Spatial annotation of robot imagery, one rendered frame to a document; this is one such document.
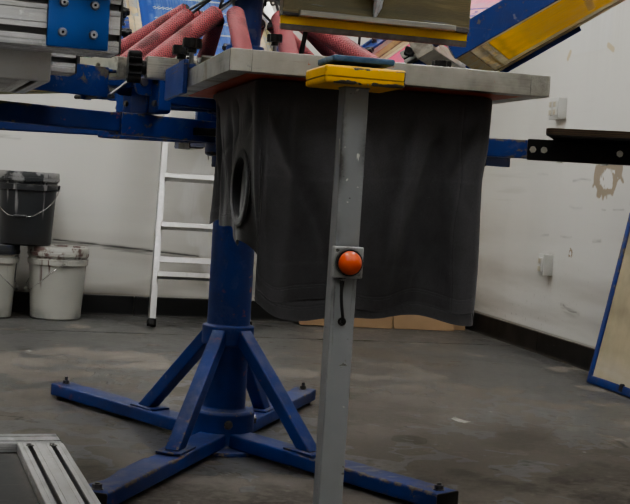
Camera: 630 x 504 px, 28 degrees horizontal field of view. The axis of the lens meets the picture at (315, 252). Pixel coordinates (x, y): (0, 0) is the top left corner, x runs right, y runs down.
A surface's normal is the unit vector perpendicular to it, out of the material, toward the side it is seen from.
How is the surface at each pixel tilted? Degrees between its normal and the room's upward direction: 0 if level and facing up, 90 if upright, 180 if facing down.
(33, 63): 90
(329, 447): 90
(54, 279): 93
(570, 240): 90
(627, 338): 78
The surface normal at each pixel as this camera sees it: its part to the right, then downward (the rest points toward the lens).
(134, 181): 0.24, 0.07
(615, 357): -0.93, -0.26
